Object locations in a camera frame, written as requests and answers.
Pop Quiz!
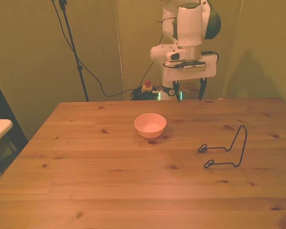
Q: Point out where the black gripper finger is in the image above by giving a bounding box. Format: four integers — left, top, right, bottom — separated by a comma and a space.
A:
198, 78, 208, 102
172, 80, 182, 104

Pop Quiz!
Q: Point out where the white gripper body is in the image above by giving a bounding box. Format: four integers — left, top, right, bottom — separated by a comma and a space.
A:
163, 54, 217, 82

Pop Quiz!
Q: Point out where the pink bowl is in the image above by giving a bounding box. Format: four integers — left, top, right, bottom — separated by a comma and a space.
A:
134, 113, 167, 139

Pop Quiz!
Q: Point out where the red emergency stop button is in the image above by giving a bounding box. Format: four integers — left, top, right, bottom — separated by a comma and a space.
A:
142, 80, 154, 93

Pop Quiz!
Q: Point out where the dark panel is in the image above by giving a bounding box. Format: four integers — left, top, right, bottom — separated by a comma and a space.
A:
0, 71, 29, 155

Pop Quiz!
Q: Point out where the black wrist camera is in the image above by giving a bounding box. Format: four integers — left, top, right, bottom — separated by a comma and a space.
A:
174, 61, 210, 72

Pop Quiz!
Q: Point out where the black cable bundle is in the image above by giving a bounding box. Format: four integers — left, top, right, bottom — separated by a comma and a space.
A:
129, 86, 162, 101

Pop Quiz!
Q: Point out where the black wire rack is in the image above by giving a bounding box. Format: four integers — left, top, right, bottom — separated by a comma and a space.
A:
197, 125, 248, 169

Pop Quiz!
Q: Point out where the black stand cable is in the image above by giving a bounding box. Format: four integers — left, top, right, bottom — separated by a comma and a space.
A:
51, 0, 134, 98

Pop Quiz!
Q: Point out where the black camera stand pole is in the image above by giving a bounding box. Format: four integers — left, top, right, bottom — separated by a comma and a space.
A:
58, 0, 90, 102

